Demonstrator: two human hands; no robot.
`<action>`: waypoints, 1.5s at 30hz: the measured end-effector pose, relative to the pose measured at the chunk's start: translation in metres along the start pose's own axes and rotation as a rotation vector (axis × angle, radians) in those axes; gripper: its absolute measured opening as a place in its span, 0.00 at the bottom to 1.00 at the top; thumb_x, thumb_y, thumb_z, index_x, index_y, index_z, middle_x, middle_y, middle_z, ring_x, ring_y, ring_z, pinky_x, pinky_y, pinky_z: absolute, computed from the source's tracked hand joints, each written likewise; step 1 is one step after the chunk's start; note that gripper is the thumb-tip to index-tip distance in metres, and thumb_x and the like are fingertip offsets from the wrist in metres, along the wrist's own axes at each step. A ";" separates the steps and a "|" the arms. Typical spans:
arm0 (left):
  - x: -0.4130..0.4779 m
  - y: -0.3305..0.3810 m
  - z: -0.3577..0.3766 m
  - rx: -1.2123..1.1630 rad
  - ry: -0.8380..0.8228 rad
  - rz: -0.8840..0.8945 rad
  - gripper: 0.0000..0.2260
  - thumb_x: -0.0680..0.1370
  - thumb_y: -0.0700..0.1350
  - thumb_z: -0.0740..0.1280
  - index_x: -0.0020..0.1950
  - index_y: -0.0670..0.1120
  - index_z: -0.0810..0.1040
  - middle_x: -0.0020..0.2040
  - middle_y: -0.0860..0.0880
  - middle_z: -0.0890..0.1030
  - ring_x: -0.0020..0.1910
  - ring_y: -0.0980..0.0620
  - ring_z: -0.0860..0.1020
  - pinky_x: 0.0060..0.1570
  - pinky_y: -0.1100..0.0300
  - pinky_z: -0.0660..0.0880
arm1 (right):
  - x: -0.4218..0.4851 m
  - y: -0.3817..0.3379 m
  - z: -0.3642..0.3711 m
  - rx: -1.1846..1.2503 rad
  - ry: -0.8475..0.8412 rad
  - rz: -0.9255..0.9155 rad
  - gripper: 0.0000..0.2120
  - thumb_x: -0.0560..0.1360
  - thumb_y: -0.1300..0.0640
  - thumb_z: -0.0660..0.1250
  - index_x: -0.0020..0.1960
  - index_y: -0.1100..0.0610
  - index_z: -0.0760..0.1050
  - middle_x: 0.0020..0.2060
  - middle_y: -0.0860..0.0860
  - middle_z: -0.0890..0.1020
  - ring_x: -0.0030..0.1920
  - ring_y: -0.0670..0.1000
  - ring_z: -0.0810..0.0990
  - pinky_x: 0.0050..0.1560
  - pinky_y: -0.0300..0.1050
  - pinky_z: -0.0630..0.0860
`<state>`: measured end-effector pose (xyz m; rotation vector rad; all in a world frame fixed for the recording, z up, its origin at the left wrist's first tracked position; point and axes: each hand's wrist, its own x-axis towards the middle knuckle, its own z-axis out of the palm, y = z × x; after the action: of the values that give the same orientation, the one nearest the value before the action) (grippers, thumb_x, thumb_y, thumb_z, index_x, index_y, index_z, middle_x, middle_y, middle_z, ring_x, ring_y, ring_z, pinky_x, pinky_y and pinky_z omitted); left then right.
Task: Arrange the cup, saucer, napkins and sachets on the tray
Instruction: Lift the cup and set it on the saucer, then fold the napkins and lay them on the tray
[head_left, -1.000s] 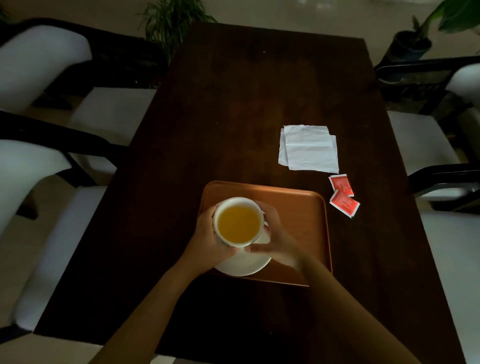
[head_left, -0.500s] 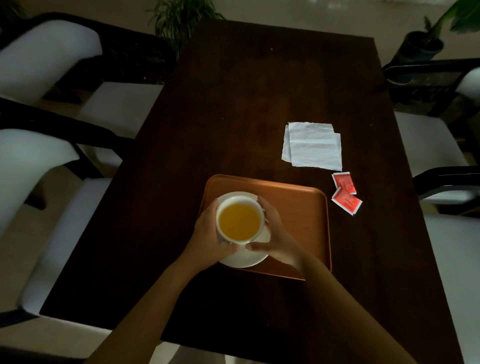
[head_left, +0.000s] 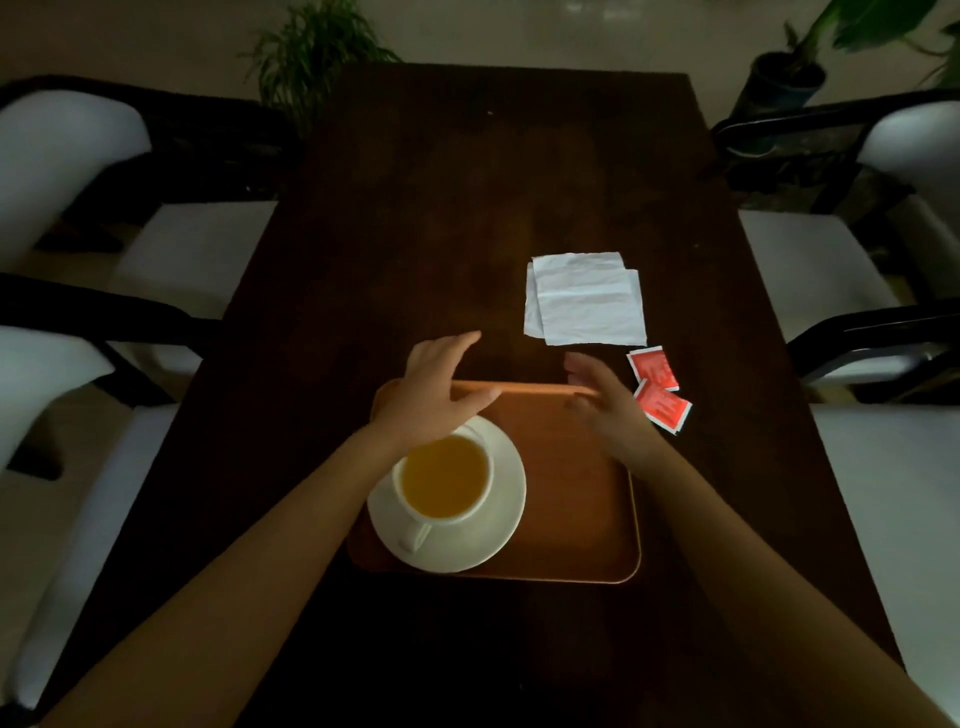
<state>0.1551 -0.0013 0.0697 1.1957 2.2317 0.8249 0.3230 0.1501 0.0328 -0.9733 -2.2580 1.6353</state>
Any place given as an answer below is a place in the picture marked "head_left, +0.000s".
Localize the person's right hand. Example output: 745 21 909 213
562 351 669 475

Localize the person's left hand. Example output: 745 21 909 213
371 330 504 456

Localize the white cup of tea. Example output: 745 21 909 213
392 425 497 555

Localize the white cushioned black chair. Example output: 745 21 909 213
0 273 225 714
786 298 960 725
711 88 960 354
0 73 303 305

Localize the white saucer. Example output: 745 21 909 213
366 414 528 576

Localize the thin-leaved green plant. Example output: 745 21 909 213
241 0 404 141

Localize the broad-leaved plant in black pot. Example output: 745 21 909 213
729 0 940 160

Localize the person's right forearm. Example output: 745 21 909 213
628 446 955 728

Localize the person's left forearm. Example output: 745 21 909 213
37 423 412 728

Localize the white paper napkin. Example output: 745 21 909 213
537 268 648 348
523 252 628 340

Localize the red sachet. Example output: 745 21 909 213
626 345 681 394
633 379 694 437

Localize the orange wooden tray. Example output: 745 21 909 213
346 378 643 586

